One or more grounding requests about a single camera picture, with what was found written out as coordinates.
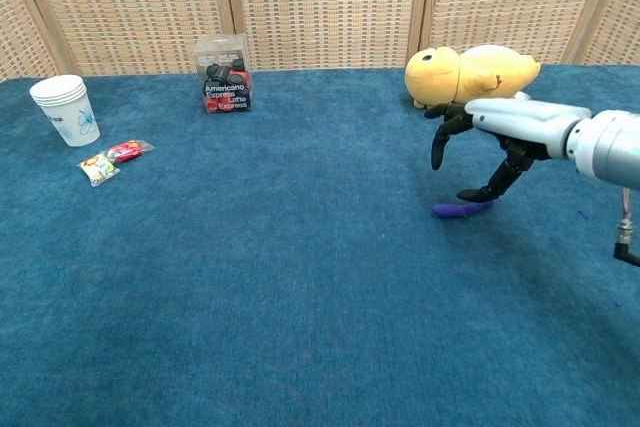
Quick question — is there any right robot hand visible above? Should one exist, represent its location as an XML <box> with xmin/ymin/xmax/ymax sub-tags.
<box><xmin>423</xmin><ymin>96</ymin><xmax>592</xmax><ymax>204</ymax></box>

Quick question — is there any small purple object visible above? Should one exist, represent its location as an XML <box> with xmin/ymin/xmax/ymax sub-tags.
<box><xmin>432</xmin><ymin>200</ymin><xmax>494</xmax><ymax>221</ymax></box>

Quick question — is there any yellow plush duck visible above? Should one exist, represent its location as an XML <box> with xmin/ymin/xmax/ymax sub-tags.
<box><xmin>404</xmin><ymin>44</ymin><xmax>542</xmax><ymax>109</ymax></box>

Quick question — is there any clear box of coffee capsules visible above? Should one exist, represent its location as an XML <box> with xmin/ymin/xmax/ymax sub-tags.
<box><xmin>193</xmin><ymin>33</ymin><xmax>254</xmax><ymax>115</ymax></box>

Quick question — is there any blue table cloth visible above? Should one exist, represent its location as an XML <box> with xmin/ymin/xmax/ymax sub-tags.
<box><xmin>0</xmin><ymin>64</ymin><xmax>640</xmax><ymax>427</ymax></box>

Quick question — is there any red candy packet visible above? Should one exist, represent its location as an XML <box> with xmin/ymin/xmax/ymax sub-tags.
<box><xmin>107</xmin><ymin>139</ymin><xmax>156</xmax><ymax>164</ymax></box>

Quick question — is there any yellow candy packet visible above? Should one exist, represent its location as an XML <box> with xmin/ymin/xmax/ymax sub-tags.
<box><xmin>77</xmin><ymin>152</ymin><xmax>122</xmax><ymax>188</ymax></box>

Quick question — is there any stack of white paper cups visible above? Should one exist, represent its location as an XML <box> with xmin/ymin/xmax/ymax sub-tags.
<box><xmin>29</xmin><ymin>74</ymin><xmax>101</xmax><ymax>148</ymax></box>

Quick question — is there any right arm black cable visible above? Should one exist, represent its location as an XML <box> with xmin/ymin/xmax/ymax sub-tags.
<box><xmin>612</xmin><ymin>185</ymin><xmax>640</xmax><ymax>268</ymax></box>

